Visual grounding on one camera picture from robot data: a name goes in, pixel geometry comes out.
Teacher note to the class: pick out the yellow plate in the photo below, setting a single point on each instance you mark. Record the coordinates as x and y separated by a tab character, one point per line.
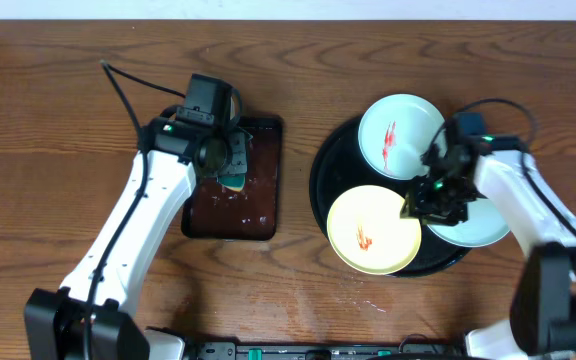
366	230

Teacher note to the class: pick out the black round tray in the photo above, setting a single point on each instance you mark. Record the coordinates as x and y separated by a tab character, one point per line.
340	166

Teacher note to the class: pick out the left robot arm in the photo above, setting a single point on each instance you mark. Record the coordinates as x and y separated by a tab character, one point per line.
91	315

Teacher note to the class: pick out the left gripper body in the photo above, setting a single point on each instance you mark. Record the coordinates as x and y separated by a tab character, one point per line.
238	154

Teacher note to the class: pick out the light blue plate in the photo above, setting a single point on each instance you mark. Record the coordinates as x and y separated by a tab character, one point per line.
484	226
395	132

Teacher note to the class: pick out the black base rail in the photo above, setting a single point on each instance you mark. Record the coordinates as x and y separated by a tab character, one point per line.
232	351

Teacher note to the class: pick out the black rectangular tray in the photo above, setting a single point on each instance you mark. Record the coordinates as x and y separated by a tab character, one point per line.
216	211

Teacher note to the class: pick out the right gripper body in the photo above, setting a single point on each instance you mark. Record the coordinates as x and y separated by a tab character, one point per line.
440	201

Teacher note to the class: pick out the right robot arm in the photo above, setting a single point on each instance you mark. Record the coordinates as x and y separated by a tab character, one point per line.
475	164

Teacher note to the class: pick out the green yellow sponge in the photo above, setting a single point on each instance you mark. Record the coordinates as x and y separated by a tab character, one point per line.
233	182

